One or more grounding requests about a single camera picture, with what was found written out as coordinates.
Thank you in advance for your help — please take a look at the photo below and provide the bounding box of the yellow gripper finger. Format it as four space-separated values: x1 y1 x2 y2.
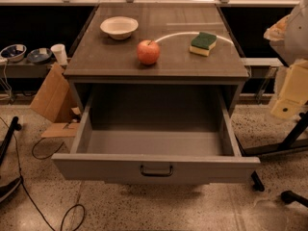
269 60 308 119

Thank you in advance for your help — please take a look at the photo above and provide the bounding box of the grey drawer cabinet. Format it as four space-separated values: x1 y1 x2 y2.
64 2 248 108

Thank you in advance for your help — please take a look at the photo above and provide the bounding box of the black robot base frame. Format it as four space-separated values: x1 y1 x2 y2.
240 111 308 209

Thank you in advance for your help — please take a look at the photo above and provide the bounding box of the blue bowl far left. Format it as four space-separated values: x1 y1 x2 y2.
0 44 27 63

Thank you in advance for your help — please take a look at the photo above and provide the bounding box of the open grey top drawer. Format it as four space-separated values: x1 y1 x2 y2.
52 85 260 185

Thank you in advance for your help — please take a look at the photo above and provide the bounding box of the white paper bowl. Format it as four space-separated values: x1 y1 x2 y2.
100 16 139 40

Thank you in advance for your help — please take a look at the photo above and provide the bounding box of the blue bowl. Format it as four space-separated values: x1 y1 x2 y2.
0 44 27 63
27 48 52 64

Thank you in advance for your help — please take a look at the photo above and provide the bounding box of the grey side shelf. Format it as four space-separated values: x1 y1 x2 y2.
242 58 283 79
0 58 56 79

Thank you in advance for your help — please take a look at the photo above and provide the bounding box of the black stand leg left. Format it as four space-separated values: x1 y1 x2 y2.
0 116 22 203

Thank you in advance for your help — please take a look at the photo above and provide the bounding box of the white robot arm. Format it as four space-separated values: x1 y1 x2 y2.
264 0 308 119

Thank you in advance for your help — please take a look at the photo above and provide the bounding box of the green and yellow sponge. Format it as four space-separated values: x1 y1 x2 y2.
190 32 217 57

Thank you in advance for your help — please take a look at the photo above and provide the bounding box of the grey side shelf left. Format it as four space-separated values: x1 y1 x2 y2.
0 58 56 79

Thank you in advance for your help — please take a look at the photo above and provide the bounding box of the black floor cable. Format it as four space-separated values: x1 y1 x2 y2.
0 116 87 231

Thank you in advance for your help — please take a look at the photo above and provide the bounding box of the brown cardboard box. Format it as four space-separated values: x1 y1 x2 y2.
30 63 81 138

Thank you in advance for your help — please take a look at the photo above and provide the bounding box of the black drawer handle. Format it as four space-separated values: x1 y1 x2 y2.
140 165 173 178

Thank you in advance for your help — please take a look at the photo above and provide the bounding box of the grey side shelf right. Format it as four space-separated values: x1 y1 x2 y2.
242 58 283 79

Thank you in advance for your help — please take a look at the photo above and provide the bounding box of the red apple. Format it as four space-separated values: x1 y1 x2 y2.
137 40 160 65

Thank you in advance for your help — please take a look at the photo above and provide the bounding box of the white paper cup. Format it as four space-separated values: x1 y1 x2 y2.
51 43 68 65

